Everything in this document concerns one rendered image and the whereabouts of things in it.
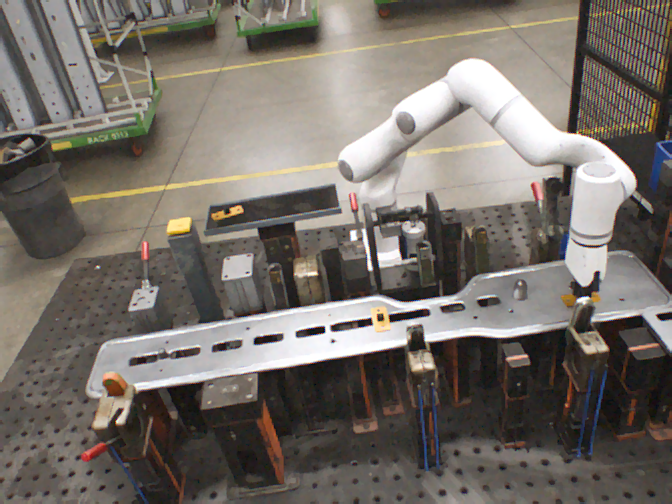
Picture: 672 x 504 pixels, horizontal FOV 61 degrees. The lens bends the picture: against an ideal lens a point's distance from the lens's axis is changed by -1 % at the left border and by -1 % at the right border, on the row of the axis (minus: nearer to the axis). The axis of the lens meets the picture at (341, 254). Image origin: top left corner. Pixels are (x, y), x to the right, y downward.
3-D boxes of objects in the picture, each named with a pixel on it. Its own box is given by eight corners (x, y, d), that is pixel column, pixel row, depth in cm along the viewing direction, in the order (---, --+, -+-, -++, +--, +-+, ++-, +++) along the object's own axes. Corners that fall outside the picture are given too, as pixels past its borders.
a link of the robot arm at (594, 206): (586, 207, 125) (562, 226, 121) (593, 153, 118) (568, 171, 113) (623, 220, 120) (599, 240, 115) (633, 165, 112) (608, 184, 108)
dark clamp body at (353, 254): (354, 370, 165) (335, 266, 143) (349, 338, 176) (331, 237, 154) (390, 364, 165) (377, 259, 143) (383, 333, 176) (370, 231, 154)
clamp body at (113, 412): (142, 531, 134) (79, 438, 112) (152, 476, 145) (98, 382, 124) (186, 524, 134) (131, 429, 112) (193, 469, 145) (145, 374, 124)
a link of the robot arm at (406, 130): (384, 170, 184) (346, 193, 177) (365, 138, 183) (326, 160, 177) (473, 110, 138) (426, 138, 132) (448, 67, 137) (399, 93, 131)
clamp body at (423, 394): (413, 477, 135) (403, 379, 115) (404, 434, 145) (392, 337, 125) (451, 470, 135) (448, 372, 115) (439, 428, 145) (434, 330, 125)
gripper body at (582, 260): (563, 222, 126) (559, 262, 132) (583, 249, 117) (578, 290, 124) (596, 217, 126) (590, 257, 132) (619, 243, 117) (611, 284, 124)
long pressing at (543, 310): (79, 411, 128) (76, 406, 127) (103, 341, 146) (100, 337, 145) (681, 308, 128) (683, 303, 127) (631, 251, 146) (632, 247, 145)
